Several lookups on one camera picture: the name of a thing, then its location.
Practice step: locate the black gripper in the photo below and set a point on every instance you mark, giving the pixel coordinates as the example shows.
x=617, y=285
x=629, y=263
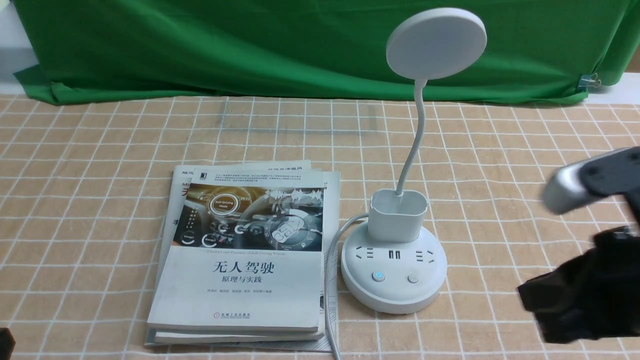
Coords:
x=595, y=295

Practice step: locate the white desk lamp with sockets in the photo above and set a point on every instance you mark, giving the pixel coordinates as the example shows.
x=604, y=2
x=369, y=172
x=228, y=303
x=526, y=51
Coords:
x=391, y=263

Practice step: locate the metal binder clip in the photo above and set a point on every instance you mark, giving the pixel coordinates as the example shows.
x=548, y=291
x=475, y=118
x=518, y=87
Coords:
x=588, y=81

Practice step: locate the bottom white book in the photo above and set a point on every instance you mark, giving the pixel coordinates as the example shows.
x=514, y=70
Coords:
x=328, y=296

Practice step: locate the top self-driving book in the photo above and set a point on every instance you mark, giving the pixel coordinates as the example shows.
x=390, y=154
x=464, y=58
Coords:
x=247, y=254

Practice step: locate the green backdrop cloth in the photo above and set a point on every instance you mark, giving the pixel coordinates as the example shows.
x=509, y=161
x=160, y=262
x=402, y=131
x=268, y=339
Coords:
x=92, y=51

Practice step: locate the black object at corner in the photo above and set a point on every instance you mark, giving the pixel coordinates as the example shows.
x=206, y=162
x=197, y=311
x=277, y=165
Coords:
x=7, y=344

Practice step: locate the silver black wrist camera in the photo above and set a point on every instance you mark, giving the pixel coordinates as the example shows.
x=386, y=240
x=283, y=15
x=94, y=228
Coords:
x=582, y=183

